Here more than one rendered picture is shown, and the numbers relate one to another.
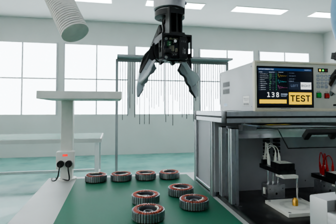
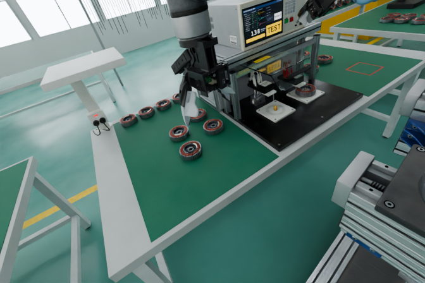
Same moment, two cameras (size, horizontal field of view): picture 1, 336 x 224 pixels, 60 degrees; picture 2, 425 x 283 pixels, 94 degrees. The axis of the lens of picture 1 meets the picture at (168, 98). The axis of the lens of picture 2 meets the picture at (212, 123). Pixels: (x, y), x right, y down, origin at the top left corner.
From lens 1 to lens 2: 0.42 m
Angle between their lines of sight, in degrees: 40
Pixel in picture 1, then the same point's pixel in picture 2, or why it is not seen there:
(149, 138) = (128, 37)
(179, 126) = (148, 21)
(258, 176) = (245, 89)
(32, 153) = not seen: hidden behind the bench
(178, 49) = (217, 81)
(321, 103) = (287, 26)
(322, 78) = (289, 4)
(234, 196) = (238, 115)
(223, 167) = not seen: hidden behind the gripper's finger
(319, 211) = (344, 189)
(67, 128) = (84, 94)
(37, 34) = not seen: outside the picture
